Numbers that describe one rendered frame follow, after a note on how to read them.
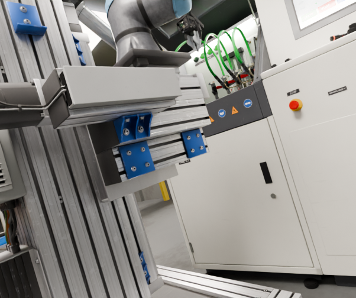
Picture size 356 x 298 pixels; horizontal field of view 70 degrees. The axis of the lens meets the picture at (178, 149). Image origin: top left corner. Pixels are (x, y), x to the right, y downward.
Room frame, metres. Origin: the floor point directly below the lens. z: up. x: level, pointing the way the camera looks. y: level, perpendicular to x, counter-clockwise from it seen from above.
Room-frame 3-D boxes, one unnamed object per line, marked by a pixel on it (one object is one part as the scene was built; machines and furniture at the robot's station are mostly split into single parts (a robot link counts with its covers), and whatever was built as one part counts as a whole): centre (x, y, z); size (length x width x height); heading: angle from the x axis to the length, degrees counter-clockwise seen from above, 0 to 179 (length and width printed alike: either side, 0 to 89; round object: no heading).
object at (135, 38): (0.79, 0.03, 1.09); 0.15 x 0.15 x 0.10
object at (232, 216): (1.32, -0.16, 0.44); 0.65 x 0.02 x 0.68; 53
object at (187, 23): (1.19, -0.22, 1.34); 0.09 x 0.08 x 0.12; 143
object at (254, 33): (1.58, -0.67, 1.20); 0.13 x 0.03 x 0.31; 53
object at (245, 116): (1.33, -0.17, 0.87); 0.62 x 0.04 x 0.16; 53
